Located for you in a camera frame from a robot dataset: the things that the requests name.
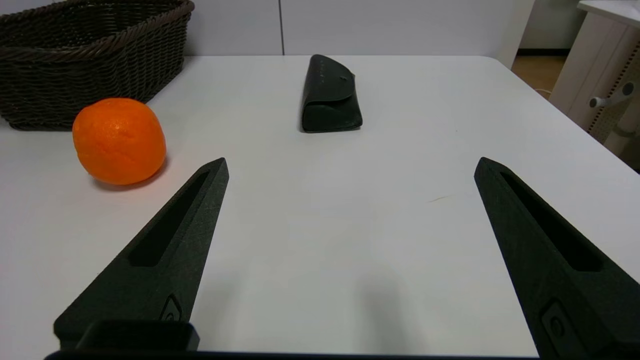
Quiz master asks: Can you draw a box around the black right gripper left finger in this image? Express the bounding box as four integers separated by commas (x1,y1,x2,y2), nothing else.
53,158,230,351

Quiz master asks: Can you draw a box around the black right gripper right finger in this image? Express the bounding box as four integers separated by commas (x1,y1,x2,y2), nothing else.
474,157,640,360

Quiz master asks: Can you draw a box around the brown wicker basket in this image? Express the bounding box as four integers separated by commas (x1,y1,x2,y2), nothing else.
0,0,195,132

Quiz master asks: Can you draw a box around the orange fruit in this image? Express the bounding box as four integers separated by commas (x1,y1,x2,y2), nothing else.
72,97,167,186

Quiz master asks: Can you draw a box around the black glasses case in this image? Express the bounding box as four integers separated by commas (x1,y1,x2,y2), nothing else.
301,54,364,134

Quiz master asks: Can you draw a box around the white side desk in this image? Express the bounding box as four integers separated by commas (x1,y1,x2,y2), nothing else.
549,0,640,173

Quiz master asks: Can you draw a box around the white desk crank handle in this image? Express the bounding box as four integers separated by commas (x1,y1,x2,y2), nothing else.
589,81,636,109

